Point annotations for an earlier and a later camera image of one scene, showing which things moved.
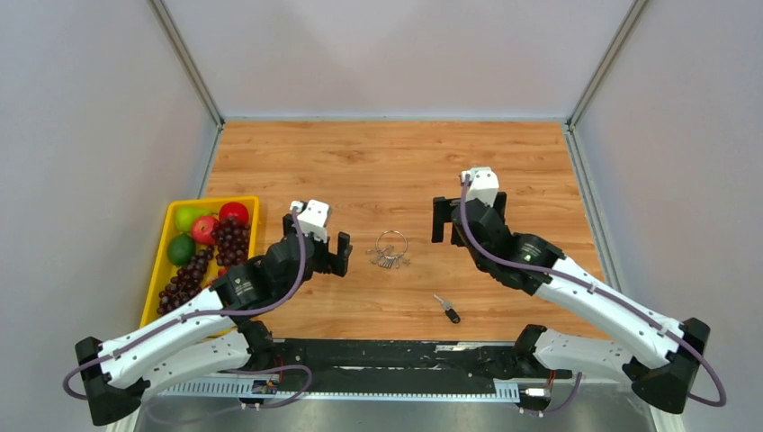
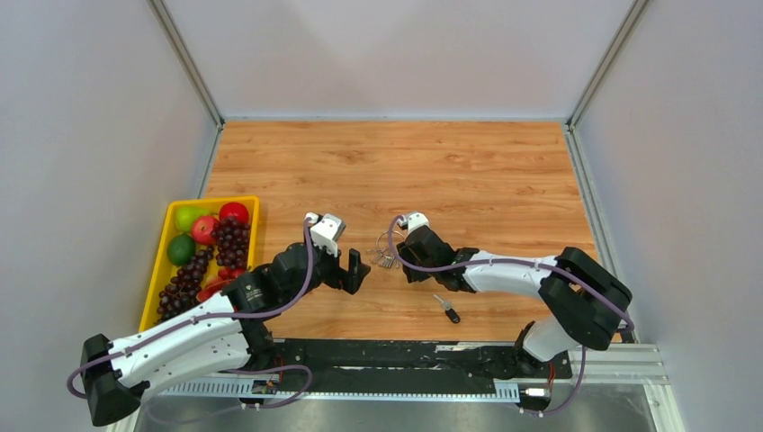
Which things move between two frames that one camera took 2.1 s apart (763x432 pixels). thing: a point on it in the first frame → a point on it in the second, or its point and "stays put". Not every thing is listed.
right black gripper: x=441 y=207 → x=414 y=276
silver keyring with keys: x=386 y=257 stays put
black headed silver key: x=450 y=310 stays put
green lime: x=181 y=248 stays put
